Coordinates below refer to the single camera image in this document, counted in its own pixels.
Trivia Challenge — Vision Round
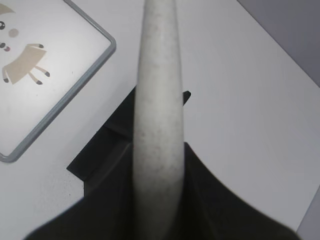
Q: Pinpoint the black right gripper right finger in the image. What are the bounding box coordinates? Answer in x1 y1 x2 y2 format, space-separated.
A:
179 143 300 240

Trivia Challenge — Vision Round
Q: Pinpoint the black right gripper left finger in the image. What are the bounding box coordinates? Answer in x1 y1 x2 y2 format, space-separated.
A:
26 143 135 240

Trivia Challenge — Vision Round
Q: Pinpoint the white-handled kitchen knife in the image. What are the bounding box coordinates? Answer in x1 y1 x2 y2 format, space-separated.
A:
133 0 185 240

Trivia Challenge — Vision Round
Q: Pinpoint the black knife stand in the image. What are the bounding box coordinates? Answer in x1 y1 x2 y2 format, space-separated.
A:
66 86 192 198

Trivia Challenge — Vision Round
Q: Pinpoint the white grey-rimmed cutting board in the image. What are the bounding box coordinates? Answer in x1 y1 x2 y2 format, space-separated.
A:
0 0 117 163

